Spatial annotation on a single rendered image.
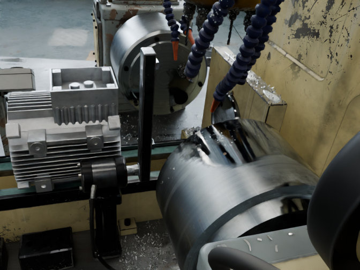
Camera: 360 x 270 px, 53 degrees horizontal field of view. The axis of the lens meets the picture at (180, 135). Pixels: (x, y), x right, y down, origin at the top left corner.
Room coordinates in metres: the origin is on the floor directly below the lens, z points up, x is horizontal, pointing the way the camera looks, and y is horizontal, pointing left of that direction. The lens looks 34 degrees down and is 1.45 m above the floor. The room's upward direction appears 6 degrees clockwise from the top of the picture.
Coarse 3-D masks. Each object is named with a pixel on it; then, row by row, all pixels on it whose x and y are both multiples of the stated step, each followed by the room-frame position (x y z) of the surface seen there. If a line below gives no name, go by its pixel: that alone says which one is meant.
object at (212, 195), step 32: (224, 128) 0.47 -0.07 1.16; (256, 128) 0.48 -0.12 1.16; (192, 160) 0.42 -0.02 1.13; (224, 160) 0.40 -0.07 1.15; (256, 160) 0.39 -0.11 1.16; (288, 160) 0.40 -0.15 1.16; (160, 192) 0.43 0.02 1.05; (192, 192) 0.37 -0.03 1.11; (224, 192) 0.34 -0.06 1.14; (256, 192) 0.33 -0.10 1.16; (288, 192) 0.34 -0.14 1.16; (192, 224) 0.33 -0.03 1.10; (224, 224) 0.31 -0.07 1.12; (256, 224) 0.30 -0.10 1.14; (288, 224) 0.31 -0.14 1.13; (192, 256) 0.30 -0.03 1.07
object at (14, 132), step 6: (108, 120) 0.57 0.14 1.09; (114, 120) 0.58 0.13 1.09; (6, 126) 0.52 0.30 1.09; (12, 126) 0.52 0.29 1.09; (18, 126) 0.52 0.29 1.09; (108, 126) 0.57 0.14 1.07; (114, 126) 0.57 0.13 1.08; (120, 126) 0.57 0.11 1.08; (6, 132) 0.51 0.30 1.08; (12, 132) 0.51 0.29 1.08; (18, 132) 0.51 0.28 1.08; (12, 138) 0.51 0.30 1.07; (18, 138) 0.52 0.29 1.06; (18, 186) 0.51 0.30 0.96; (24, 186) 0.51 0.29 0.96; (30, 186) 0.52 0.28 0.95
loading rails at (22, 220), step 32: (0, 160) 0.62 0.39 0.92; (128, 160) 0.68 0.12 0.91; (160, 160) 0.71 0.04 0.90; (0, 192) 0.52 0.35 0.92; (32, 192) 0.52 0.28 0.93; (64, 192) 0.54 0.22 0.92; (128, 192) 0.58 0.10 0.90; (0, 224) 0.49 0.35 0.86; (32, 224) 0.51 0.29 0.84; (64, 224) 0.53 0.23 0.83; (128, 224) 0.56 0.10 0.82
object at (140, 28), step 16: (144, 16) 1.02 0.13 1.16; (160, 16) 1.02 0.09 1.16; (128, 32) 0.95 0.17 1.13; (144, 32) 0.90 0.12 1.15; (160, 32) 0.89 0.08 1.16; (112, 48) 0.98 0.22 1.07; (128, 48) 0.87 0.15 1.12; (160, 48) 0.89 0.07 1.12; (112, 64) 0.96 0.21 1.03; (128, 64) 0.86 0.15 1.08; (160, 64) 0.89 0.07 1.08; (176, 64) 0.90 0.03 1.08; (128, 80) 0.86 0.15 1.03; (160, 80) 0.89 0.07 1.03; (176, 80) 0.90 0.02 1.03; (192, 80) 0.92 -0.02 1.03; (128, 96) 0.86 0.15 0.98; (160, 96) 0.89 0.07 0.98; (176, 96) 0.90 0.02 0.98; (192, 96) 0.93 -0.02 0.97; (160, 112) 0.90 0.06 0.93
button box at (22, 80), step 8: (0, 72) 0.75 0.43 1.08; (8, 72) 0.75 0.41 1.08; (16, 72) 0.76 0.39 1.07; (24, 72) 0.76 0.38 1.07; (32, 72) 0.78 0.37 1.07; (0, 80) 0.74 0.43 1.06; (8, 80) 0.74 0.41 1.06; (16, 80) 0.75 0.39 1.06; (24, 80) 0.75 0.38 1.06; (32, 80) 0.76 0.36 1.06; (0, 88) 0.73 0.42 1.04; (8, 88) 0.73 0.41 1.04; (16, 88) 0.74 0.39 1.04; (24, 88) 0.74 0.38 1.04; (32, 88) 0.75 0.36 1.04
